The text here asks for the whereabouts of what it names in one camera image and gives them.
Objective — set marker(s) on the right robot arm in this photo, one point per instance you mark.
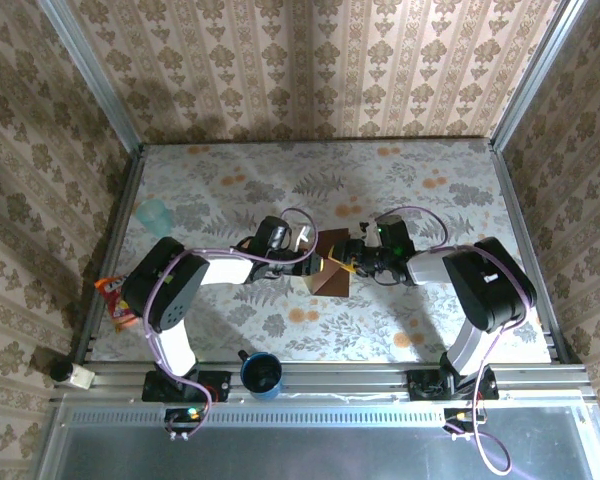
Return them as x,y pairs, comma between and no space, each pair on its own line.
495,290

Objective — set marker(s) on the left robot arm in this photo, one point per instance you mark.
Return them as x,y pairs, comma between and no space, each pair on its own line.
165,285

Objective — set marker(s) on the floral patterned table cover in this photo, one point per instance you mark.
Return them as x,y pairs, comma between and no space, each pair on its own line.
280,175

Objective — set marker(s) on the blue mug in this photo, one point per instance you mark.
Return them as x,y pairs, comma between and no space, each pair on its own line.
262,375

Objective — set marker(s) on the translucent teal plastic cup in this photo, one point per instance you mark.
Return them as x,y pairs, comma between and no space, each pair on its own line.
152,215

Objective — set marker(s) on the red orange snack packet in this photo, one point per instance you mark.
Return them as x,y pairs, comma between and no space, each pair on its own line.
111,300

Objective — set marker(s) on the small connector board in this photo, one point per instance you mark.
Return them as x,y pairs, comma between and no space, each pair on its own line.
182,417
462,417

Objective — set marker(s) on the grey metal tray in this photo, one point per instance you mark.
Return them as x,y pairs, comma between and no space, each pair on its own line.
305,450

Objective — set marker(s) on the white and black cylinder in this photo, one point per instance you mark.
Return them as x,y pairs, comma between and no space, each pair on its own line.
77,376

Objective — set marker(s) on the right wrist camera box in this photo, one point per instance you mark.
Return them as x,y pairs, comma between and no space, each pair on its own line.
395,235

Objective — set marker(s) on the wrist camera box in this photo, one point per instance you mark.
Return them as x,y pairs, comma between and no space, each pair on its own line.
395,235
272,232

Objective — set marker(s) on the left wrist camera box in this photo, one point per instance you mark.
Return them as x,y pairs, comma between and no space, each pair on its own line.
272,232

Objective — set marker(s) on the long aluminium base rail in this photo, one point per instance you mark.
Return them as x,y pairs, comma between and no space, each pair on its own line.
340,377

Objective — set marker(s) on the aluminium side rail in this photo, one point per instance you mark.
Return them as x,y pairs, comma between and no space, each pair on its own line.
526,250
109,250

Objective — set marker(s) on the aluminium frame post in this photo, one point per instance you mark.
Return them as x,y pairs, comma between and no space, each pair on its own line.
531,75
100,85

